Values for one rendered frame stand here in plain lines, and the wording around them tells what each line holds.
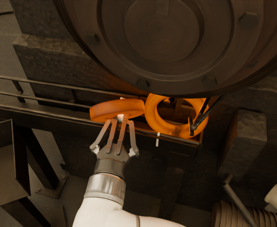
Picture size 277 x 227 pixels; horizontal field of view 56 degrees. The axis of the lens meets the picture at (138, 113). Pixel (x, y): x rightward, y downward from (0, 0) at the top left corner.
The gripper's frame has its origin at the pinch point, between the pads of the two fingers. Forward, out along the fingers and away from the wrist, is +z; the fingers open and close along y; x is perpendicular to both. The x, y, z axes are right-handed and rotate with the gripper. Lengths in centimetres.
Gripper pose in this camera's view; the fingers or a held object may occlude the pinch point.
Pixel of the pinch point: (123, 110)
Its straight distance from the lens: 74.0
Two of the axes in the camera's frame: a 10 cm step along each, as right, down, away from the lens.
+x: -0.9, -5.8, -8.1
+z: 1.5, -8.1, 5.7
